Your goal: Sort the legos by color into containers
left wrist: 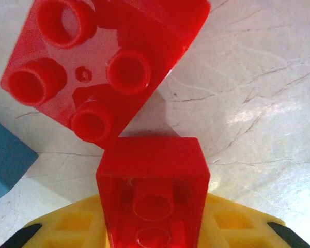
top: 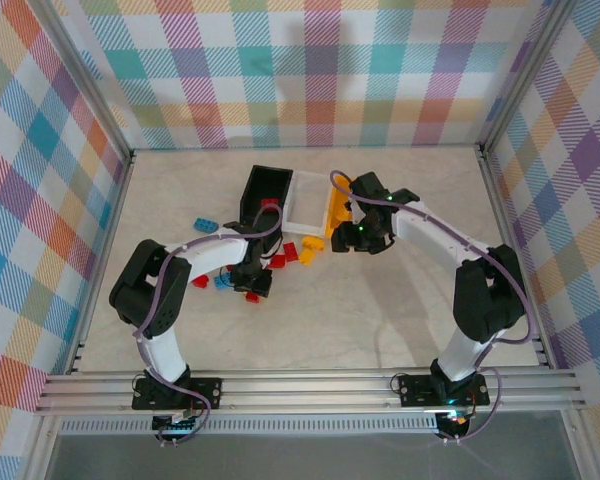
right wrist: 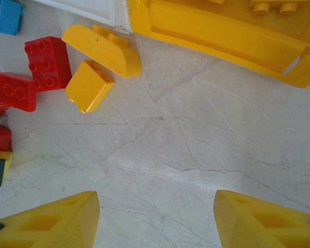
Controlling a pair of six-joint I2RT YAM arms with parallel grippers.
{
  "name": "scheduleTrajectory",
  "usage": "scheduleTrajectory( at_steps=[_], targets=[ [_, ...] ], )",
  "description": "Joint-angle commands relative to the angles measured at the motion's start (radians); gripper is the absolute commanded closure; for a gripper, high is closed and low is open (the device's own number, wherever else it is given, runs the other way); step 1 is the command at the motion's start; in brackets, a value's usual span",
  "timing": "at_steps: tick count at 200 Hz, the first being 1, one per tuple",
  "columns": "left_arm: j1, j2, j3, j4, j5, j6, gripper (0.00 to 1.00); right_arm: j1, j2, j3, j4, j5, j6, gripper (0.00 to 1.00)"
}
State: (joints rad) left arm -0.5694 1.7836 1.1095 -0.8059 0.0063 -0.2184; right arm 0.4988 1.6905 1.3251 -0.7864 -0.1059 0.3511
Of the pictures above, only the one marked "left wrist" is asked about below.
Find long blue lego brick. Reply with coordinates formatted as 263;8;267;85
0;115;40;207

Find red lego brick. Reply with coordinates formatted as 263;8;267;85
0;0;212;151
95;136;211;248

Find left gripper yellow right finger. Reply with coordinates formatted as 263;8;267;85
196;193;310;248

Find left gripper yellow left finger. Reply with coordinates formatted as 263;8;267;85
0;195;112;248

